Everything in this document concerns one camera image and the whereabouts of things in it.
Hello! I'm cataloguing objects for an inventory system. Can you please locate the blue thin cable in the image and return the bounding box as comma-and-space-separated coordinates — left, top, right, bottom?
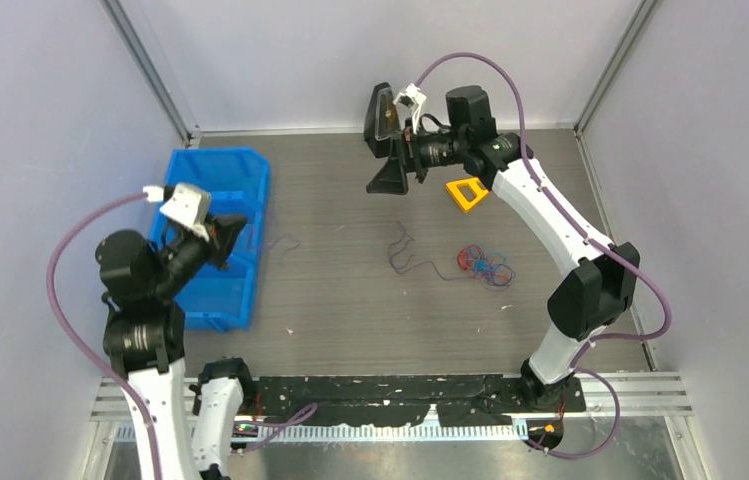
469, 246, 511, 278

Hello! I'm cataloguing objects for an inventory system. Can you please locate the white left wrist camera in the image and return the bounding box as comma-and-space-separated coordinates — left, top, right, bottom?
142, 183, 212, 242

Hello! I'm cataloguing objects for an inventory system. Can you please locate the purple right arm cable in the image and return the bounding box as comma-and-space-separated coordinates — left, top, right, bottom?
413, 52, 673, 461

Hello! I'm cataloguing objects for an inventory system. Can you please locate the perforated metal rail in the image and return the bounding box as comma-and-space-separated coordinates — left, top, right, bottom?
114, 422, 534, 444

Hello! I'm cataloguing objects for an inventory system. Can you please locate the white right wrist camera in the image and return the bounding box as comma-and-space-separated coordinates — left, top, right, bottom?
393, 83, 427, 134

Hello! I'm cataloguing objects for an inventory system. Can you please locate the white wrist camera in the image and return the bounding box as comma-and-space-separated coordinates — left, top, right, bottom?
142, 183, 212, 242
393, 83, 427, 134

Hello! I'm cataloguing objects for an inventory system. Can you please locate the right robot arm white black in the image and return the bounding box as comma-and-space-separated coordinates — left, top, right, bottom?
363, 82, 640, 411

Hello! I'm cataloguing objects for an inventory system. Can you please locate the purple thin cable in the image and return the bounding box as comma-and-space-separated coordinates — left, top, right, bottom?
244, 225, 301, 258
386, 219, 518, 291

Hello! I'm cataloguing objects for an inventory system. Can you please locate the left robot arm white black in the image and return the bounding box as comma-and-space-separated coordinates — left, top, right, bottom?
95, 214, 257, 479

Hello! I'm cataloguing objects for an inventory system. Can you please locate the black metronome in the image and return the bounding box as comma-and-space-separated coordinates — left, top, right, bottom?
363, 82, 403, 159

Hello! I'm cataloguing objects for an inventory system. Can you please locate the blue plastic bin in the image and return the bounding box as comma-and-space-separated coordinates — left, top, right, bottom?
164, 147, 271, 332

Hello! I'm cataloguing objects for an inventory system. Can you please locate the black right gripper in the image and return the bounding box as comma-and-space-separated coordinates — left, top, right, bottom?
367, 119, 467, 196

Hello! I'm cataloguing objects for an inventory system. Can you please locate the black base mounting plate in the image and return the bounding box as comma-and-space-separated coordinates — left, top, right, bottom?
240, 374, 586, 427

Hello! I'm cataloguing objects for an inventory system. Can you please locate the yellow triangular plastic piece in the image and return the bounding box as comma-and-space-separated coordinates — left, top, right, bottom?
445, 177, 489, 213

